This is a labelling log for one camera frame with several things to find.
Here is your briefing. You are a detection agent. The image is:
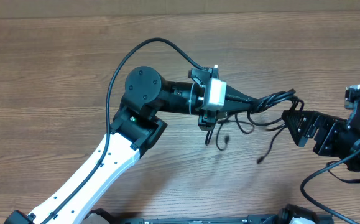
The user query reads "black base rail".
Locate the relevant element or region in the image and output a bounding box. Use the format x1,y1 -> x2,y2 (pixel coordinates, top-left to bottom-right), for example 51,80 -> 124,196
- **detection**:
80,203 -> 335,224

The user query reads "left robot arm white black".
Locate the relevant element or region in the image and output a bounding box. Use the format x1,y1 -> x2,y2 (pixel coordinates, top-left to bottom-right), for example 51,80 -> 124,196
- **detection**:
5,67 -> 257,223

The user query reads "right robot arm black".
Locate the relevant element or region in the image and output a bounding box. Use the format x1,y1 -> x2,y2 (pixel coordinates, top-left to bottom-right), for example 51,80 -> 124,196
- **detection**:
282,110 -> 360,223

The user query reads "black usb cable silver plug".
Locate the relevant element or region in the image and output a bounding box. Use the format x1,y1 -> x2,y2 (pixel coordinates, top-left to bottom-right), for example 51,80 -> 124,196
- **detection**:
204,111 -> 288,164

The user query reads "black usb cable blue plug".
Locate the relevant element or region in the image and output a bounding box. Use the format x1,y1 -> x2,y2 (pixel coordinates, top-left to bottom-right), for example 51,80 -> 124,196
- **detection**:
247,89 -> 305,127

